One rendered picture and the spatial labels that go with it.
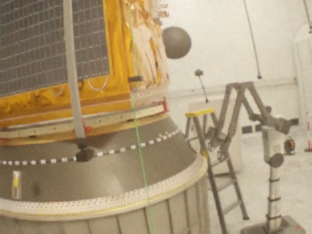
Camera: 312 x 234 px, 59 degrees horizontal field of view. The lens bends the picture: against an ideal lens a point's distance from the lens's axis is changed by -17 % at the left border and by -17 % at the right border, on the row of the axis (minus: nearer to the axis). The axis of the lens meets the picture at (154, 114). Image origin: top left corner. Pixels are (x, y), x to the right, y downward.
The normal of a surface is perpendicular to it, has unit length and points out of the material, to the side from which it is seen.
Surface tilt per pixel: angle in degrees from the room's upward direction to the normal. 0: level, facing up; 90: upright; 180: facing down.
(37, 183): 62
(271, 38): 90
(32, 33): 90
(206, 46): 90
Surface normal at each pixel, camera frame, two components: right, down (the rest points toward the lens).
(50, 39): -0.15, 0.10
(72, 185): 0.09, -0.42
